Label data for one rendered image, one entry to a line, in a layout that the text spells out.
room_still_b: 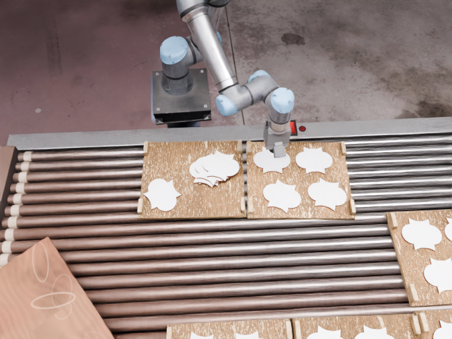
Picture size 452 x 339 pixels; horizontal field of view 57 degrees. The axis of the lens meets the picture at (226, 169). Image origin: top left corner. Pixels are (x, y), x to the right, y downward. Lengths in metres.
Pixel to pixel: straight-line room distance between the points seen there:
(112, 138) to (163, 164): 0.27
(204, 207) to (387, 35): 2.63
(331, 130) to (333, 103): 1.33
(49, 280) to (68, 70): 2.29
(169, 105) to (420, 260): 1.18
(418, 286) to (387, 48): 2.44
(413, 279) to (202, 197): 0.82
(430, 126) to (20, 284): 1.73
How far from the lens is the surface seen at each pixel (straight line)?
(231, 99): 1.38
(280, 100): 1.37
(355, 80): 3.39
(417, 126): 2.01
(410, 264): 1.66
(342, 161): 1.76
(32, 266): 1.54
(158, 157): 1.73
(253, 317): 1.49
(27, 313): 1.50
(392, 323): 1.57
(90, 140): 1.87
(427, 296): 1.64
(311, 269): 1.56
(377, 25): 3.90
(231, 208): 1.60
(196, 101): 1.87
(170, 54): 1.76
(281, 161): 1.70
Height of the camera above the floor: 2.38
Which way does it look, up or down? 59 degrees down
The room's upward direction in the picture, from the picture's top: straight up
